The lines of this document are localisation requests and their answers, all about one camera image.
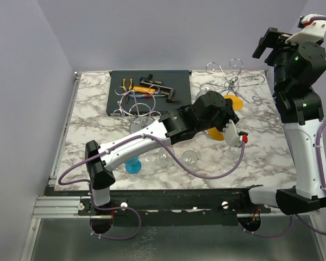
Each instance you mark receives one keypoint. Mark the dark grey tray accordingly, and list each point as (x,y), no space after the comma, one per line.
(179,80)

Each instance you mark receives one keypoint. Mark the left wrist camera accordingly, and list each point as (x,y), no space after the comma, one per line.
(232,137)

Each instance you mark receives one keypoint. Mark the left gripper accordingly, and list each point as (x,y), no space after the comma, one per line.
(229,115)

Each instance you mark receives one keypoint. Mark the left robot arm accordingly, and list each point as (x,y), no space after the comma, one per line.
(210,110)

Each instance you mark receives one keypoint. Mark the black mounting base rail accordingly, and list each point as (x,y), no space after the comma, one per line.
(181,207)

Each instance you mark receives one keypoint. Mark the blue plastic goblet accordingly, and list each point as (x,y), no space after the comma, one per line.
(133,166)

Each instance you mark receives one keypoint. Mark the orange handled pliers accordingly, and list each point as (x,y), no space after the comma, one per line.
(127,90)

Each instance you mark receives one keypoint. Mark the dark metal T tool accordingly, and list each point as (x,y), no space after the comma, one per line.
(149,79)

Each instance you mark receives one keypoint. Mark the lying clear wine glass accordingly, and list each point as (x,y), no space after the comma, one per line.
(228,159)

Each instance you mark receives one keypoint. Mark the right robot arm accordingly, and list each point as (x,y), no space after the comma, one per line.
(296,68)

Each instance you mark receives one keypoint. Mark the clear stemmed glass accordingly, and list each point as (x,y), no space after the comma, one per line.
(150,158)

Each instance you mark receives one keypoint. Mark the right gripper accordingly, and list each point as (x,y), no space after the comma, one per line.
(275,39)

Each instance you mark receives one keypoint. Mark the small chrome ring rack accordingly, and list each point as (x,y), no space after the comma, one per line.
(137,114)

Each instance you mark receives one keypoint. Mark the tall chrome glass rack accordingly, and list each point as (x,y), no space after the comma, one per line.
(231,86)

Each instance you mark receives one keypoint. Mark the yellow plastic goblet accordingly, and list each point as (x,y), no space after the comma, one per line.
(237,104)

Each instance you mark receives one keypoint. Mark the red blue screwdriver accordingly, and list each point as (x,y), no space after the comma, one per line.
(145,96)

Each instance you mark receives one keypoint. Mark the ribbed clear wine glass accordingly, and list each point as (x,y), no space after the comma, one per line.
(204,88)

